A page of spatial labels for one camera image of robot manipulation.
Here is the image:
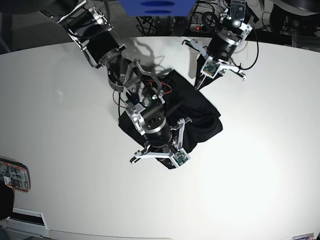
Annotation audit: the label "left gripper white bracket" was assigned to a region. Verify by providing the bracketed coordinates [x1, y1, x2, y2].
[182, 39, 247, 91]

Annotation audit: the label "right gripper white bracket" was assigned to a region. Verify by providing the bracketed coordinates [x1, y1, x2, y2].
[130, 117, 192, 168]

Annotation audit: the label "black T-shirt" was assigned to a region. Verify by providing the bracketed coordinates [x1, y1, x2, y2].
[118, 70, 223, 154]

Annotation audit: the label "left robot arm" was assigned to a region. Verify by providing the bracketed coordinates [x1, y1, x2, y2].
[181, 0, 256, 91]

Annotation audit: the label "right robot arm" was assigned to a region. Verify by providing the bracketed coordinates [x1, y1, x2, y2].
[39, 0, 191, 169]

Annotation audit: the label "blue plastic box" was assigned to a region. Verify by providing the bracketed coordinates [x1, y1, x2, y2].
[118, 0, 196, 17]

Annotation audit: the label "small sticker label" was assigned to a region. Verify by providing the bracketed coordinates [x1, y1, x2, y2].
[292, 233, 314, 240]

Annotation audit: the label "white tray at table edge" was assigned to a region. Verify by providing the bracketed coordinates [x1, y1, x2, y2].
[0, 207, 48, 238]

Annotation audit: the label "black power strip red switch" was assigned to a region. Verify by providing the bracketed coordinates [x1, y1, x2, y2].
[189, 23, 208, 33]

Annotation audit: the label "tangled black cables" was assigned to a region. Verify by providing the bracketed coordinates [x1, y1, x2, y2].
[135, 0, 216, 37]

